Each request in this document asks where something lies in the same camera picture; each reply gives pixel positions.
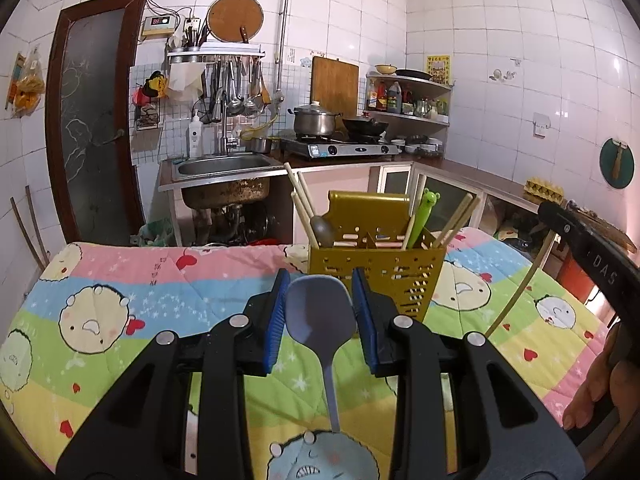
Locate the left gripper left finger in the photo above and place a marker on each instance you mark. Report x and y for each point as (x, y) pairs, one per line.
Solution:
(138, 429)

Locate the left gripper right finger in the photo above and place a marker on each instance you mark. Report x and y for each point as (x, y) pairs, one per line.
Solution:
(462, 411)

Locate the green handled metal fork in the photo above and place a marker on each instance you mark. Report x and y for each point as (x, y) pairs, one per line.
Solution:
(423, 211)

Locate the light blue silicone spatula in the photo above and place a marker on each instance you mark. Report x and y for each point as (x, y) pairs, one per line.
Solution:
(319, 315)

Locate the grey metal spoon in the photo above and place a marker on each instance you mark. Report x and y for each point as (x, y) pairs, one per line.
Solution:
(323, 231)

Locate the person's right hand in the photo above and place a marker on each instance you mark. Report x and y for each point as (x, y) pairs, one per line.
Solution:
(620, 381)

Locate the red box under counter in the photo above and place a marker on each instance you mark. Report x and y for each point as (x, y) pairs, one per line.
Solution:
(574, 279)

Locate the yellow egg tray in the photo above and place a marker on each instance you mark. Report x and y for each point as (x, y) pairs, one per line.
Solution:
(544, 190)

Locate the colourful cartoon quilt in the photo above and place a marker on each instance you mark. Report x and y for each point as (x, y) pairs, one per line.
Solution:
(96, 307)

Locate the dark brown glass door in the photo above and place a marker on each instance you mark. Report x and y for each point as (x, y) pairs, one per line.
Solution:
(86, 120)

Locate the yellow slotted utensil holder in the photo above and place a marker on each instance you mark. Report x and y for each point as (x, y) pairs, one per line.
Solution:
(371, 233)

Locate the steel sink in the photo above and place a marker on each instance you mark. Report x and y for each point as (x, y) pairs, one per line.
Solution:
(218, 181)

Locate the black wok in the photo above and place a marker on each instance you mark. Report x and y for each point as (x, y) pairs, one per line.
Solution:
(364, 129)

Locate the white soap bottle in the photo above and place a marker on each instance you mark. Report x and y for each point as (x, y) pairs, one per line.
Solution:
(195, 137)

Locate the gas stove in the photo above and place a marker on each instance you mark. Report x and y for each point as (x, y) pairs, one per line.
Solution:
(321, 148)

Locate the rectangular wooden cutting board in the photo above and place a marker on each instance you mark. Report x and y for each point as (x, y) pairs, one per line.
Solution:
(334, 85)

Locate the steel pot with lid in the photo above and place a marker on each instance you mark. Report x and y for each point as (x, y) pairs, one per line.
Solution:
(313, 121)

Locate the orange hanging plastic bag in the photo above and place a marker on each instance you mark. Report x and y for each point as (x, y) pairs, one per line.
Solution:
(27, 85)

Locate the hanging utensil rack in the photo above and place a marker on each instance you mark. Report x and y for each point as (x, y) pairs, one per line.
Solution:
(220, 79)

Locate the round wooden cutting board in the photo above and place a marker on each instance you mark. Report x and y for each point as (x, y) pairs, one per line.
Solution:
(234, 20)

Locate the green round wall board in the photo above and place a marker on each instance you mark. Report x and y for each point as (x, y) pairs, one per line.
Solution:
(616, 163)

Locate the white wall socket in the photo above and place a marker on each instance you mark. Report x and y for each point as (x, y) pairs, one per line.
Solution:
(541, 124)

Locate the yellow wall poster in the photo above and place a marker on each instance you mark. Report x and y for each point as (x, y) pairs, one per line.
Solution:
(439, 68)

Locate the corner wall shelf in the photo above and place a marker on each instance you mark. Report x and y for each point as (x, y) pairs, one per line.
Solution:
(415, 107)

